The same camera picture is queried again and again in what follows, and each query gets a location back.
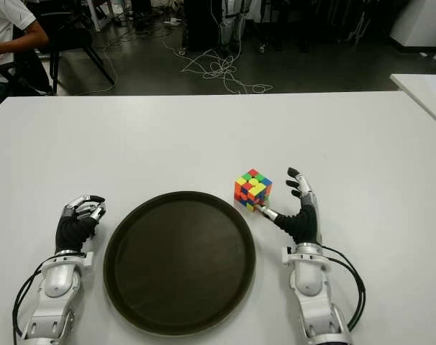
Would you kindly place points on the black office chair armrest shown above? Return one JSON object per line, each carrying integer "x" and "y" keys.
{"x": 9, "y": 72}

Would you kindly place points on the dark round plate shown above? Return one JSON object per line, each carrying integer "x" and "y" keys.
{"x": 178, "y": 262}

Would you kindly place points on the multicoloured Rubik's cube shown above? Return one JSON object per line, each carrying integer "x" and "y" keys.
{"x": 252, "y": 190}

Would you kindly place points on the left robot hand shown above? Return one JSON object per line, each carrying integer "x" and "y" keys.
{"x": 72, "y": 230}

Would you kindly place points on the white desk frame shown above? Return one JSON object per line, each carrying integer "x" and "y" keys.
{"x": 97, "y": 18}

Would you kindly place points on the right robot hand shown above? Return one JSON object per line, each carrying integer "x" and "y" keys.
{"x": 306, "y": 226}

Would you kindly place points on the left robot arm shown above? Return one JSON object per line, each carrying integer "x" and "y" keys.
{"x": 58, "y": 280}

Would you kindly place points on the white pedestal box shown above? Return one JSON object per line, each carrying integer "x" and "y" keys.
{"x": 423, "y": 25}

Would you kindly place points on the black chair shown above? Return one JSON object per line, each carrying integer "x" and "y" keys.
{"x": 70, "y": 36}

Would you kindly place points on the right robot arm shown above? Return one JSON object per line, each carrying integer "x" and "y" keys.
{"x": 311, "y": 280}

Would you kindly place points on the person in white shirt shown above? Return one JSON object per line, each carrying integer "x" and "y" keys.
{"x": 4, "y": 28}

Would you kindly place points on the neighbouring white table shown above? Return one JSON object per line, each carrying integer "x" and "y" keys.
{"x": 424, "y": 93}

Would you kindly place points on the white power strip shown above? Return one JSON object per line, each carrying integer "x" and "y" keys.
{"x": 172, "y": 22}

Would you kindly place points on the black wheeled cabinet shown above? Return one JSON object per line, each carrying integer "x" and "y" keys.
{"x": 200, "y": 25}

